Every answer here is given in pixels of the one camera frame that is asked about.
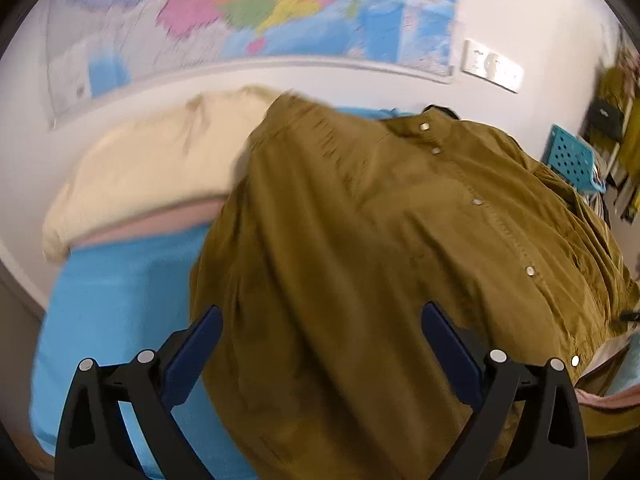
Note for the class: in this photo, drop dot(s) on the black cloth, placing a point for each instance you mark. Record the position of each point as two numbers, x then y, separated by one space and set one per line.
441 110

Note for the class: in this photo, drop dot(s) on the yellow hanging clothes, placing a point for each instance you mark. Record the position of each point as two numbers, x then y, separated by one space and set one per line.
612 85

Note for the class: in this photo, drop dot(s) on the cream cloth garment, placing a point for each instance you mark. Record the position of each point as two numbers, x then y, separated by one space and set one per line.
150 170

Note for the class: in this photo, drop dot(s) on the light blue blanket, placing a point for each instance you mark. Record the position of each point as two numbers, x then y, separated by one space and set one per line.
115 300

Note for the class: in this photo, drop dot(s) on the colourful wall map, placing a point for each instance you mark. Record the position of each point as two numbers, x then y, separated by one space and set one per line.
300 10

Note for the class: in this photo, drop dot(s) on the pink garment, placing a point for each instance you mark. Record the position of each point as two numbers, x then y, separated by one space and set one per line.
150 227

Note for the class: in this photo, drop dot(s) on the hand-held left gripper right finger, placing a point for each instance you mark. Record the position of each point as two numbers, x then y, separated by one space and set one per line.
450 355

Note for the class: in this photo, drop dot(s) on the white wall socket panel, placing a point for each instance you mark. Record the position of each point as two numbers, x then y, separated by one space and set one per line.
492 66

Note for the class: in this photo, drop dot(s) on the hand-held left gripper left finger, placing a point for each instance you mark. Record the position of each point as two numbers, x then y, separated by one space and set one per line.
192 360

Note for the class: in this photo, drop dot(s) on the black hanging bag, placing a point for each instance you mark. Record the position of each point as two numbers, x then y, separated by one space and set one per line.
605 117

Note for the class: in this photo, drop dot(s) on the blue perforated plastic basket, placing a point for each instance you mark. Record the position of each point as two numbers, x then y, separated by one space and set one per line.
572 157

